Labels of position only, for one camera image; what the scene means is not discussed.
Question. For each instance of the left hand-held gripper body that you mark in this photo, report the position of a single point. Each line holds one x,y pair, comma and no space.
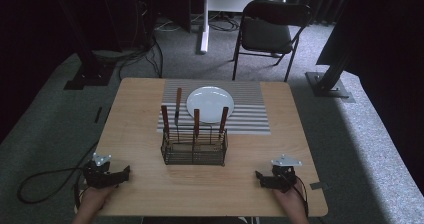
98,175

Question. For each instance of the grey tape piece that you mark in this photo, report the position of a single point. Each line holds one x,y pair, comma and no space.
316,185

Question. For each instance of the grey striped placemat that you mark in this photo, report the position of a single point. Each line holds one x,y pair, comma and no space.
248,117

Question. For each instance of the white round plate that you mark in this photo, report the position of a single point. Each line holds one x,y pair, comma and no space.
210,102

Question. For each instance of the person's right hand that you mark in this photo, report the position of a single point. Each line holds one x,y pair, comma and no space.
291,202

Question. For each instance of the black folding chair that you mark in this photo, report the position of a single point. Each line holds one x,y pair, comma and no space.
266,34

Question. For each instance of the person's left hand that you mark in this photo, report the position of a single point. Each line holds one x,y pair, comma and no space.
93,197

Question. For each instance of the black metal stand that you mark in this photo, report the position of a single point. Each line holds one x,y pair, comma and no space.
328,84
90,74

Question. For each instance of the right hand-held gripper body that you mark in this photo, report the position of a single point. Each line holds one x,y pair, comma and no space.
283,177

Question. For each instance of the small black floor strip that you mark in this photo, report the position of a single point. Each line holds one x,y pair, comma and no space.
98,114

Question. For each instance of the white desk frame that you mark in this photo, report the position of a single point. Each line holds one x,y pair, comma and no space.
204,24

